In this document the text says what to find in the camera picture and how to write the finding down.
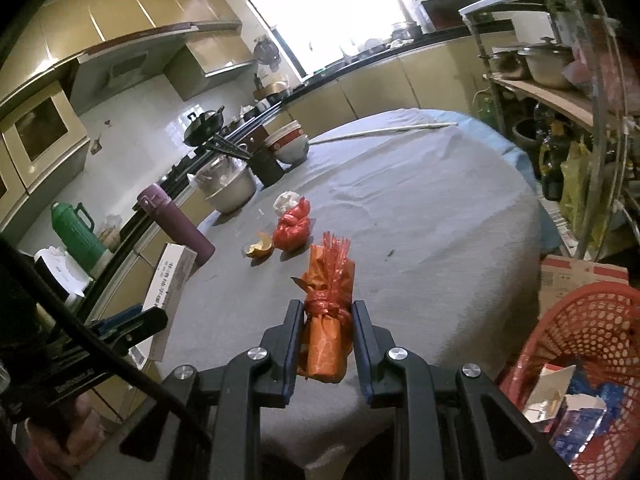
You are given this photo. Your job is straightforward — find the orange white carton box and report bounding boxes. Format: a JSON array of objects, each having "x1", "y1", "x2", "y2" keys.
[{"x1": 522, "y1": 364, "x2": 576, "y2": 427}]

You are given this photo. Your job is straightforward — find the orange wrapper bundle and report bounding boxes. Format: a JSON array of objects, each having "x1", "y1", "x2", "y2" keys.
[{"x1": 295, "y1": 232, "x2": 355, "y2": 384}]

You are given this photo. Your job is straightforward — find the orange peel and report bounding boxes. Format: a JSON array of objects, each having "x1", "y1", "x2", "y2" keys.
[{"x1": 244, "y1": 232, "x2": 273, "y2": 259}]

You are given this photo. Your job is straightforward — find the red plastic bag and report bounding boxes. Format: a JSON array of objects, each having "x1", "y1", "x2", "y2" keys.
[{"x1": 271, "y1": 197, "x2": 311, "y2": 252}]

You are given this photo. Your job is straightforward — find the white long box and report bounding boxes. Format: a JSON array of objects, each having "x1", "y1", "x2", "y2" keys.
[{"x1": 129, "y1": 243, "x2": 196, "y2": 370}]

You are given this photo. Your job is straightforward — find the blue plastic bag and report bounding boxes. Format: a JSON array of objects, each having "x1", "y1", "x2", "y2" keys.
[{"x1": 567, "y1": 368, "x2": 624, "y2": 419}]

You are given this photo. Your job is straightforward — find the red plastic trash basket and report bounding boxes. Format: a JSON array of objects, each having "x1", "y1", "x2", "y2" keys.
[{"x1": 500, "y1": 282, "x2": 639, "y2": 479}]

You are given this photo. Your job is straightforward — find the person's left hand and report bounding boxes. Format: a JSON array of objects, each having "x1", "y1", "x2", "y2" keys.
[{"x1": 26, "y1": 393, "x2": 105, "y2": 474}]

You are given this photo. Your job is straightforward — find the green thermos jug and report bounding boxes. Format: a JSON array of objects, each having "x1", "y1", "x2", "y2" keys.
[{"x1": 51, "y1": 202, "x2": 107, "y2": 274}]

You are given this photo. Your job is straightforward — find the maroon thermos bottle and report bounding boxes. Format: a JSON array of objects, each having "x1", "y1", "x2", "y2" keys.
[{"x1": 137, "y1": 183, "x2": 215, "y2": 266}]

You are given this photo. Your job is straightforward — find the cardboard box on floor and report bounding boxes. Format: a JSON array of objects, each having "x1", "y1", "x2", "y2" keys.
[{"x1": 538, "y1": 255, "x2": 629, "y2": 318}]

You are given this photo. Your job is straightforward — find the crumpled white tissue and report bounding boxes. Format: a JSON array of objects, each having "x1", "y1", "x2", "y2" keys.
[{"x1": 273, "y1": 191, "x2": 302, "y2": 217}]

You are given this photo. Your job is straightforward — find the grey tablecloth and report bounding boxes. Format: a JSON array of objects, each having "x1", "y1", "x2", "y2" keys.
[{"x1": 159, "y1": 107, "x2": 544, "y2": 466}]

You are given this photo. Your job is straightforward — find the steel pot with lid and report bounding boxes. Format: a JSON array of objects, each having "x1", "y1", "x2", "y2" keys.
[{"x1": 188, "y1": 155, "x2": 256, "y2": 214}]

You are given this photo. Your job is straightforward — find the dark chopstick holder cup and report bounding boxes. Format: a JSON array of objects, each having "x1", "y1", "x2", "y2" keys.
[{"x1": 247, "y1": 145, "x2": 284, "y2": 188}]

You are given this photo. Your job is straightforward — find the stacked red white bowls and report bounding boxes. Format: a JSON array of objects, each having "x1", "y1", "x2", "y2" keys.
[{"x1": 265, "y1": 120, "x2": 309, "y2": 165}]

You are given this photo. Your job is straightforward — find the black wok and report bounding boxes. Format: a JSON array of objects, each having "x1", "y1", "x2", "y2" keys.
[{"x1": 183, "y1": 105, "x2": 224, "y2": 148}]

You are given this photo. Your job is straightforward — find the long white stick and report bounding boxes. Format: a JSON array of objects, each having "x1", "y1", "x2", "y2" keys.
[{"x1": 309, "y1": 122, "x2": 458, "y2": 145}]

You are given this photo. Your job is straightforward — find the range hood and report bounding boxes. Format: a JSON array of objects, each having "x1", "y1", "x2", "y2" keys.
[{"x1": 68, "y1": 20, "x2": 241, "y2": 115}]

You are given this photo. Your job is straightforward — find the metal storage rack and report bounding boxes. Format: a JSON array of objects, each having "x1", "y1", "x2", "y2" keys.
[{"x1": 460, "y1": 0, "x2": 639, "y2": 261}]

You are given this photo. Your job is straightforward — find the steel pot on rack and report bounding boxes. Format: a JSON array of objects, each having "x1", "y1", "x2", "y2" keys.
[{"x1": 518, "y1": 37, "x2": 574, "y2": 90}]

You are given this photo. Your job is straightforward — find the black microwave oven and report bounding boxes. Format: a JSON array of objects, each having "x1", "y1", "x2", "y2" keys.
[{"x1": 420, "y1": 0, "x2": 480, "y2": 30}]

